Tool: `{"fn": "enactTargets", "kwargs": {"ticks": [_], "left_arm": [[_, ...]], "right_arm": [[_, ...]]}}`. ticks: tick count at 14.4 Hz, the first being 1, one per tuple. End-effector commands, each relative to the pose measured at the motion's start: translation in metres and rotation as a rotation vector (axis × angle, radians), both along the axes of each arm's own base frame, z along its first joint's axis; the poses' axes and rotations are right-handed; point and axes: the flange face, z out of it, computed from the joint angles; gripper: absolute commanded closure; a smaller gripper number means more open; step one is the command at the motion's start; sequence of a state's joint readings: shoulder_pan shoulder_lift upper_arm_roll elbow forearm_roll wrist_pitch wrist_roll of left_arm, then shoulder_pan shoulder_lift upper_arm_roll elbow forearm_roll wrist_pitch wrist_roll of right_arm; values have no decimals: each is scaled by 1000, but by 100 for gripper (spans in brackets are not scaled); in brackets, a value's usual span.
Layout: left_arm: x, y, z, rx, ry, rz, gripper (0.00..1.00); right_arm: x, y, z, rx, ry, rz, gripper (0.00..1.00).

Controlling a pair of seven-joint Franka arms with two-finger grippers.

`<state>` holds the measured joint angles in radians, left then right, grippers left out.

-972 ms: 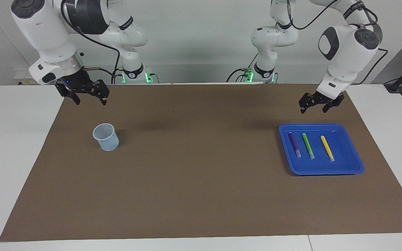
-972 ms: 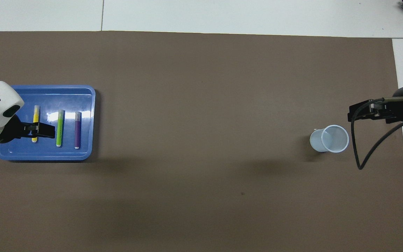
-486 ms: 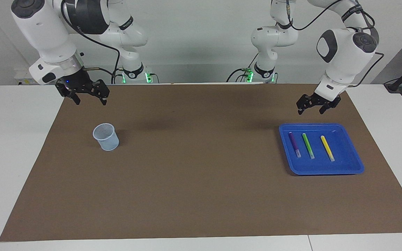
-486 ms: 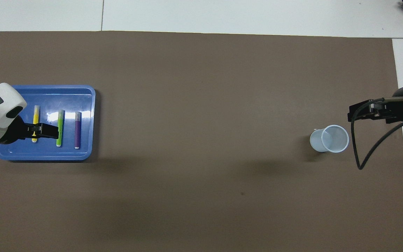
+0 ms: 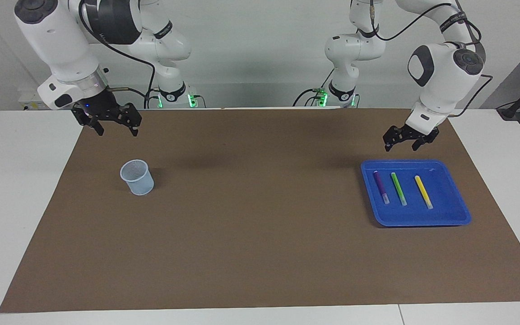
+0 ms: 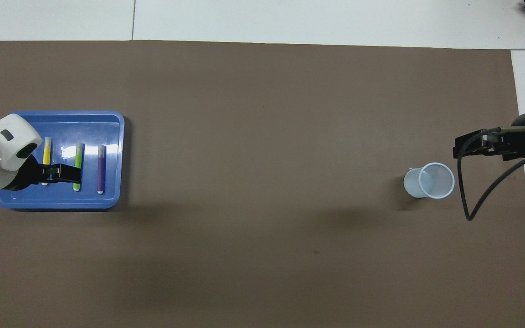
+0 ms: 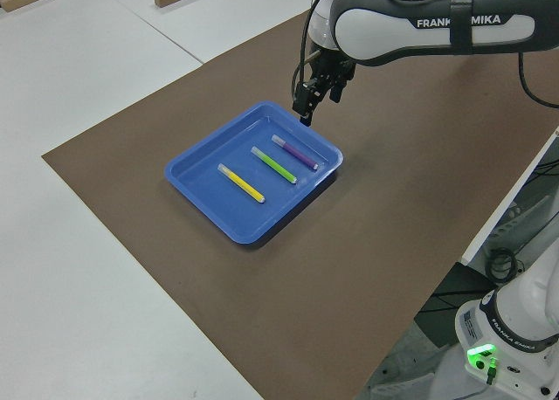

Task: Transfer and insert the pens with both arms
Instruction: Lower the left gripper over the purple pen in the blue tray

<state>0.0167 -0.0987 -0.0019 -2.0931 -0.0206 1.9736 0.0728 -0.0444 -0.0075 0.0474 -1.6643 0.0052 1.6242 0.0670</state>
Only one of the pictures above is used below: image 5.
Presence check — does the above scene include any brown table mat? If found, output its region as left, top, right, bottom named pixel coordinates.
left=0, top=107, right=520, bottom=313

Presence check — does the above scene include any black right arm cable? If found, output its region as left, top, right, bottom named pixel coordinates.
left=78, top=0, right=157, bottom=110

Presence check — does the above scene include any translucent plastic cup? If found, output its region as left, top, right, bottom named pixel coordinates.
left=120, top=159, right=155, bottom=196

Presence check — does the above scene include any green pen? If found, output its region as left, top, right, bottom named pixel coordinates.
left=390, top=172, right=408, bottom=207

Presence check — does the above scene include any purple pen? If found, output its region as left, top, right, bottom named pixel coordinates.
left=373, top=170, right=390, bottom=205

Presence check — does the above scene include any black base cable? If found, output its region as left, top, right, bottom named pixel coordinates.
left=292, top=68, right=335, bottom=107

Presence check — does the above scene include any yellow pen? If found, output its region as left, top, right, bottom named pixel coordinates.
left=414, top=175, right=434, bottom=210

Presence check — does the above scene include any blue plastic tray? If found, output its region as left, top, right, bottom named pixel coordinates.
left=360, top=159, right=472, bottom=227

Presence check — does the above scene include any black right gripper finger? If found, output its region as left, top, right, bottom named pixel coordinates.
left=116, top=103, right=143, bottom=137
left=71, top=104, right=105, bottom=136

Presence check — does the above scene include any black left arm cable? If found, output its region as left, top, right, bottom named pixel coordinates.
left=368, top=0, right=494, bottom=119

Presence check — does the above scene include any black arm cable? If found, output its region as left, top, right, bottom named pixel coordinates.
left=78, top=0, right=157, bottom=110
left=368, top=0, right=494, bottom=119

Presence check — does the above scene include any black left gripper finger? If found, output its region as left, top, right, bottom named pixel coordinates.
left=412, top=129, right=440, bottom=151
left=383, top=126, right=406, bottom=152

